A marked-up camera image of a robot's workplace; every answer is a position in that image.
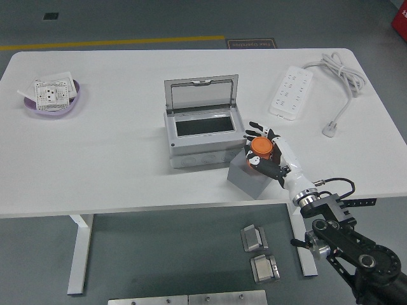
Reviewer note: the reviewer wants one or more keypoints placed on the purple bowl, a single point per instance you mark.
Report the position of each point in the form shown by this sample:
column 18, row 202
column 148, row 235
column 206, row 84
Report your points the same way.
column 47, row 114

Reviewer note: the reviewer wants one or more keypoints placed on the dark floor sign with text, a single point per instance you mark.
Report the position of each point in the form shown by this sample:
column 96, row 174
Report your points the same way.
column 251, row 44

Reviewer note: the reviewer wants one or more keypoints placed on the red object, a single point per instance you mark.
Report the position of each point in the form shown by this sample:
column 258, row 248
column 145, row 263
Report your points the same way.
column 401, row 22

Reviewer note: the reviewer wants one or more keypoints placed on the black table control panel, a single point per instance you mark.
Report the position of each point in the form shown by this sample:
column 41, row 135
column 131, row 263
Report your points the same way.
column 365, row 202

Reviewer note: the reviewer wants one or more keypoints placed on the white socket module with holes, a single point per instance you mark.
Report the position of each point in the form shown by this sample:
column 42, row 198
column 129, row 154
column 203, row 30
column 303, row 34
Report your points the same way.
column 47, row 95

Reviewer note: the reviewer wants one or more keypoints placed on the metal base plate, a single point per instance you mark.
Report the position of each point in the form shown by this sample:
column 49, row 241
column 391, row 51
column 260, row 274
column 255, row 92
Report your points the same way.
column 146, row 300
column 227, row 298

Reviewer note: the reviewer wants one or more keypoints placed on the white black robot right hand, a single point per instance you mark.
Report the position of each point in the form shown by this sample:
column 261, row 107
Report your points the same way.
column 294, row 178

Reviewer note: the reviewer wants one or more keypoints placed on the white power strip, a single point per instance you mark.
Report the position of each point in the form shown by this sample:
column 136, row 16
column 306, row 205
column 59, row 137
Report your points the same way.
column 291, row 92

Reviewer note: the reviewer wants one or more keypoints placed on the white switch plate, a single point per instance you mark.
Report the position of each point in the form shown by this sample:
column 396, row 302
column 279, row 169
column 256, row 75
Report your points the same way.
column 60, row 76

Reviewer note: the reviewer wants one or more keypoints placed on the small metal block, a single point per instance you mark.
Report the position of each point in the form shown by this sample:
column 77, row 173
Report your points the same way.
column 252, row 238
column 264, row 270

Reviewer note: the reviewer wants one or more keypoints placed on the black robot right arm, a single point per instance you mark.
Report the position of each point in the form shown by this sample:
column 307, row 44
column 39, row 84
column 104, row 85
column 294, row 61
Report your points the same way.
column 343, row 241

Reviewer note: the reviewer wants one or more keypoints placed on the grey cube with round recess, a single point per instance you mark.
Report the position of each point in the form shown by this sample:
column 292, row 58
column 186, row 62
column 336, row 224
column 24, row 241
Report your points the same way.
column 246, row 184

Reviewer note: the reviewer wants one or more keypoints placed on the white table leg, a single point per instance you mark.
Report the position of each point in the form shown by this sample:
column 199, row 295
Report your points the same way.
column 78, row 254
column 309, row 267

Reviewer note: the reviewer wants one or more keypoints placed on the grey electrical box clear lid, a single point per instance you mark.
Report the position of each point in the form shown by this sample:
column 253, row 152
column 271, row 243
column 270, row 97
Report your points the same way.
column 203, row 149

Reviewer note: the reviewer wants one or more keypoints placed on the white flat plate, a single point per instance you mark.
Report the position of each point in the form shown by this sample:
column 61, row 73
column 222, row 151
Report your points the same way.
column 25, row 94

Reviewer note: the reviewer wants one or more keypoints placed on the orange cylinder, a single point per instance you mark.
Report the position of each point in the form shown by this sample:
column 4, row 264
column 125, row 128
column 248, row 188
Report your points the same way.
column 261, row 145

